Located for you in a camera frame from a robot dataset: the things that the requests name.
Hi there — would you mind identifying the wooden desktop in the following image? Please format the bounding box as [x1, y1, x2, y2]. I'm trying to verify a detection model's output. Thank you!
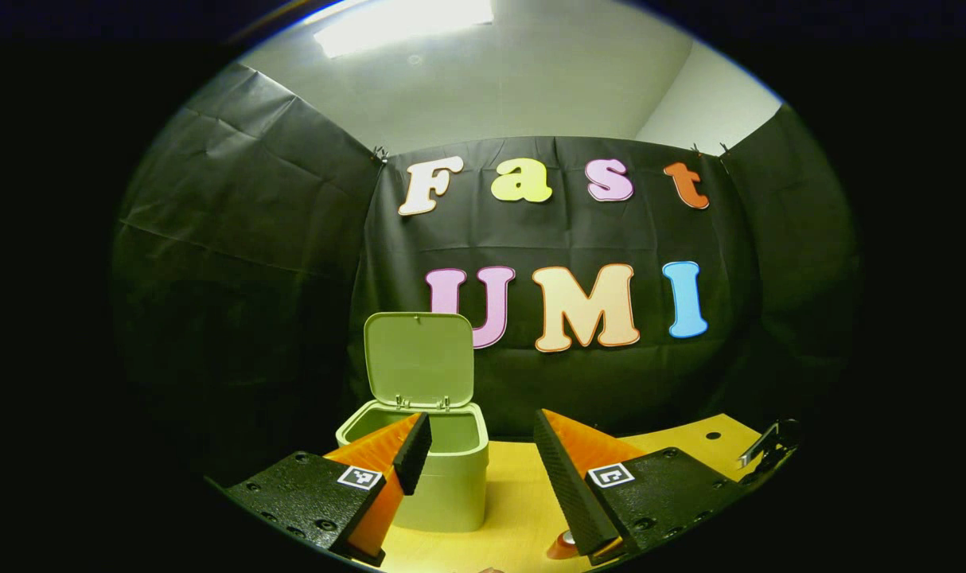
[356, 412, 762, 573]

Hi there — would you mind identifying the pale green desktop garbage bin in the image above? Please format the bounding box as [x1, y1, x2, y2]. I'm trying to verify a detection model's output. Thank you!
[336, 311, 490, 533]

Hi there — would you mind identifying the black backdrop cloth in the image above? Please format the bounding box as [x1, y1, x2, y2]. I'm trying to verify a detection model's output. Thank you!
[111, 62, 859, 486]

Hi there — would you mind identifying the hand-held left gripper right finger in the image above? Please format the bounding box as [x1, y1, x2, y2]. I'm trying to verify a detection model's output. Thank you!
[532, 409, 747, 566]

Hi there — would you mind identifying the ceiling light panel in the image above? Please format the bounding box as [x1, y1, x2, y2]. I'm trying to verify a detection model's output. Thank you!
[314, 0, 496, 58]

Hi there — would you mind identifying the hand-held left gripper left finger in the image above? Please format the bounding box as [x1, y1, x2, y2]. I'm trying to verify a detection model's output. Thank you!
[224, 411, 434, 567]

